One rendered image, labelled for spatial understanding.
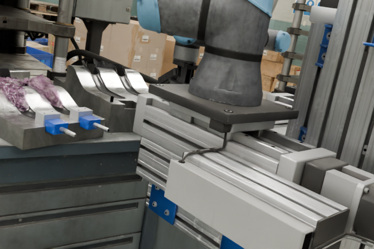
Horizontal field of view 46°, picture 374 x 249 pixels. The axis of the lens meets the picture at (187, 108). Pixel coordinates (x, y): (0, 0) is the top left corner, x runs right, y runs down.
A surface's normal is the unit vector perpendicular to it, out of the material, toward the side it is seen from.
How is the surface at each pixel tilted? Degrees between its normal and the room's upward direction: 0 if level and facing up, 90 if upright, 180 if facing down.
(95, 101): 90
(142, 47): 83
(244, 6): 90
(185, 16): 106
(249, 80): 72
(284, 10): 90
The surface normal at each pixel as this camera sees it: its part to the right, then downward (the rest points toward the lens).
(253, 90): 0.70, -0.02
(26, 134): 0.78, 0.27
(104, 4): 0.57, 0.28
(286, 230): -0.72, 0.03
